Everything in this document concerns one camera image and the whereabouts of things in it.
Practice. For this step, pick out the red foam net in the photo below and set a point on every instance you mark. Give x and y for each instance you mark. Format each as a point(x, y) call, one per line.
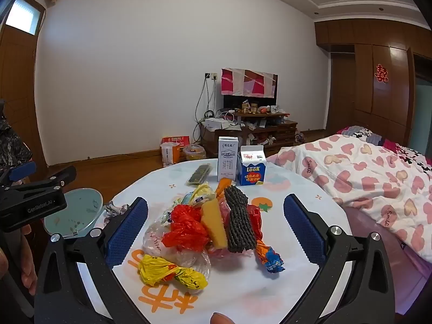
point(184, 229)

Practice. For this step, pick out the black pink patterned blanket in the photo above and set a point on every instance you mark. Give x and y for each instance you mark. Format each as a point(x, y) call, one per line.
point(405, 152)

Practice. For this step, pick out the purple bed sheet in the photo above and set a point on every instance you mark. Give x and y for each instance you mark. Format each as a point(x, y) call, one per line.
point(388, 266)

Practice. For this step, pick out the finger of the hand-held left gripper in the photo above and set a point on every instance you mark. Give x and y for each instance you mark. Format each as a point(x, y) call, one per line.
point(22, 171)
point(60, 177)

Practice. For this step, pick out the dark grey foam net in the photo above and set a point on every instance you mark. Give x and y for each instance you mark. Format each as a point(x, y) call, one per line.
point(239, 222)

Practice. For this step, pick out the white mug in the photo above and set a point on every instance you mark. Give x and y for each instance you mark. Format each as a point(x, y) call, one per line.
point(273, 109)

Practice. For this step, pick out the person's left hand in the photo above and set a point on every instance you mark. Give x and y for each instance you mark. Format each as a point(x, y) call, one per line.
point(28, 270)

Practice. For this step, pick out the black television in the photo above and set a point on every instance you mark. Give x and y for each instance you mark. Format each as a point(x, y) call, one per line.
point(233, 101)

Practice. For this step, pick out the person's right hand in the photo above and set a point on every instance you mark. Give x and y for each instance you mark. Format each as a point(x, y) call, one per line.
point(221, 319)

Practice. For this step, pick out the teal enamel basin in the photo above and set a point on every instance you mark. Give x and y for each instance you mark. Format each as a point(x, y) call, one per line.
point(77, 209)

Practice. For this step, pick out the small window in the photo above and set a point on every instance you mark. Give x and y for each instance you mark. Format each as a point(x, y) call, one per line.
point(23, 17)

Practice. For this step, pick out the dark printed cloth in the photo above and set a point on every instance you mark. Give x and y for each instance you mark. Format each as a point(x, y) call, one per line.
point(13, 141)

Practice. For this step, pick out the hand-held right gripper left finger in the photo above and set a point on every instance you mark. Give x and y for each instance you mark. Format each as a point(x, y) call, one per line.
point(126, 234)

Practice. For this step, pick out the wooden television stand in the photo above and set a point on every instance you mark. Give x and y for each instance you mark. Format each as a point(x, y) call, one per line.
point(287, 131)

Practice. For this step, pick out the wooden door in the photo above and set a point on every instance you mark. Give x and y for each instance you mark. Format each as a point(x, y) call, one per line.
point(20, 74)

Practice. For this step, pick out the yellow bucket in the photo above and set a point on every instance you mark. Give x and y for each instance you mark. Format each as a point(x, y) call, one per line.
point(194, 152)

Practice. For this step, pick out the white flat box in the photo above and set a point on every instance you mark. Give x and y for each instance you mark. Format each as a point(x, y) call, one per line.
point(216, 123)

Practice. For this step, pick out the yellow sponge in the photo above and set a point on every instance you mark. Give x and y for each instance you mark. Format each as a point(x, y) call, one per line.
point(214, 222)

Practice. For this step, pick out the red paper decoration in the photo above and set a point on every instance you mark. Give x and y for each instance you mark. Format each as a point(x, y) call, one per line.
point(380, 72)

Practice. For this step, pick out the orange cardboard box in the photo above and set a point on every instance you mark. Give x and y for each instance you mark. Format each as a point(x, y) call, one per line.
point(182, 141)

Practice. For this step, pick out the clear plastic bag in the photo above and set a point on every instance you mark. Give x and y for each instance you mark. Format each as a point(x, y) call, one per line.
point(153, 239)

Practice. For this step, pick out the wall socket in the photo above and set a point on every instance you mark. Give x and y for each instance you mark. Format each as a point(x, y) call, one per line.
point(211, 76)

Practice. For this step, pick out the pink plastic bag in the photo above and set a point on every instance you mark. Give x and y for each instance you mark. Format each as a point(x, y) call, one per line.
point(255, 219)

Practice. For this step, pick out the white milk carton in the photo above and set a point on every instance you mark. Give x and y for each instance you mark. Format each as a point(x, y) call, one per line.
point(227, 158)

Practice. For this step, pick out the green snack packet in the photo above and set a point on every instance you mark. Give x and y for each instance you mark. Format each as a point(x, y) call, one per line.
point(199, 174)

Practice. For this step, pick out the pink heart print blanket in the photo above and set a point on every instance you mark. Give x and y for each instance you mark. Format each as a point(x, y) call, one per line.
point(354, 175)

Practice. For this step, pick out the blue milk carton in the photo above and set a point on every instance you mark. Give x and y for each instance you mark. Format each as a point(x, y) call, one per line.
point(251, 170)

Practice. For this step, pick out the orange blue snack wrapper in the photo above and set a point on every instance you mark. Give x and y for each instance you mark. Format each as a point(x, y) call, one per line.
point(270, 258)

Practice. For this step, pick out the wooden wardrobe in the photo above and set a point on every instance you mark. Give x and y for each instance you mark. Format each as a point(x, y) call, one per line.
point(388, 101)

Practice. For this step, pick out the crumpled silver wrapper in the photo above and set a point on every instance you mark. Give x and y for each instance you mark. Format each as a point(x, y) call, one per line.
point(114, 208)

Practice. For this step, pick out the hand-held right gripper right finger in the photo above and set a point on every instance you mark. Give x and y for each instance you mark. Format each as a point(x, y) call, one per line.
point(303, 234)

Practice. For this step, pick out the white paper bag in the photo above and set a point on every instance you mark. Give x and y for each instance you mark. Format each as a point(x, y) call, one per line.
point(169, 155)

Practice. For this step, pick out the white translucent plastic bag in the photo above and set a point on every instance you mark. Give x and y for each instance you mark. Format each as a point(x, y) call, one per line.
point(167, 216)

